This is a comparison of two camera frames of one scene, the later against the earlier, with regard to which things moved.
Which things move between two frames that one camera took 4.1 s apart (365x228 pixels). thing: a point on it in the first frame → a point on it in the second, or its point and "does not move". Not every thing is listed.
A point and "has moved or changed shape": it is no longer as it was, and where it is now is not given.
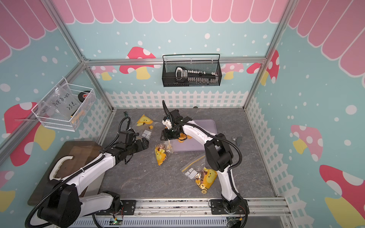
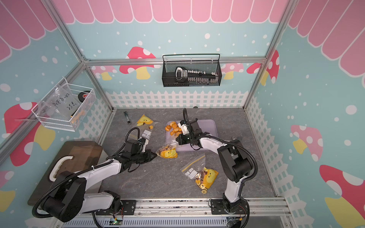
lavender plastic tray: [191, 144] does not move
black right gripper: [165, 136] → [181, 141]
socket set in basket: [181, 76] does not move
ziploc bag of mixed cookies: [161, 150] has moved or changed shape
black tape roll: [82, 96] does not move
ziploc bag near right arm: [197, 170] does not move
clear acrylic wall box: [66, 107] does not move
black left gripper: [140, 147] → [148, 152]
